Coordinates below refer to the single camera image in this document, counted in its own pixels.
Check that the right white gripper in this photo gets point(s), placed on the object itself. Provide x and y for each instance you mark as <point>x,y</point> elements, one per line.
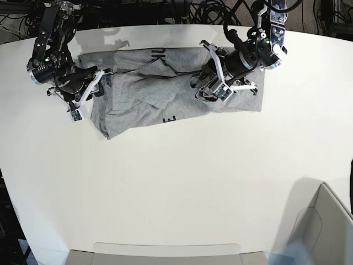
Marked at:
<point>76,90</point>

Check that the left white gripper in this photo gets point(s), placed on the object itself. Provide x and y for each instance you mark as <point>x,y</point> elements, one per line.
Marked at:
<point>223,67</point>

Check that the grey T-shirt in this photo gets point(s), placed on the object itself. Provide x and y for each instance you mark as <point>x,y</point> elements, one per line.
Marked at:
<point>152,86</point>

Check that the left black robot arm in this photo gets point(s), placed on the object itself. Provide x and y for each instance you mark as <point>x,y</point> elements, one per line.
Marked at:
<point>265,39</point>

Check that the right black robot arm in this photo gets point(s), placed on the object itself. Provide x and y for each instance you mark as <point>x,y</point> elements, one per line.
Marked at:
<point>52,63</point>

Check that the grey bin at bottom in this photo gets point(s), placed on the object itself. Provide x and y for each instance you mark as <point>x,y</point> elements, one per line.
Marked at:
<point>112,253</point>

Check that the grey bin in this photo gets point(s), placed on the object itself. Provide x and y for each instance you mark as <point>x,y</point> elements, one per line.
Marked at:
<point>325,227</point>
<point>112,253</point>

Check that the grey bin at right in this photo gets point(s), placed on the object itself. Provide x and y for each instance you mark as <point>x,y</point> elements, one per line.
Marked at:
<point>325,227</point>

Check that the blue translucent object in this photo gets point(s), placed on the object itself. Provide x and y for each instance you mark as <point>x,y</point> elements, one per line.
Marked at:
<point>295,253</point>

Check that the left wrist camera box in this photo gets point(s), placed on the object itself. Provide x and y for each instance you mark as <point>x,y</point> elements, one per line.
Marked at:
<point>222,92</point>

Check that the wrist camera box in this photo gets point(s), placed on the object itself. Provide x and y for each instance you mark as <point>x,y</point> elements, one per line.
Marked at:
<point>222,92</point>
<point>77,115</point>

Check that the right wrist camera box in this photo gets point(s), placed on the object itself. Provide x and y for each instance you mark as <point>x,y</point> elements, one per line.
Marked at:
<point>77,115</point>

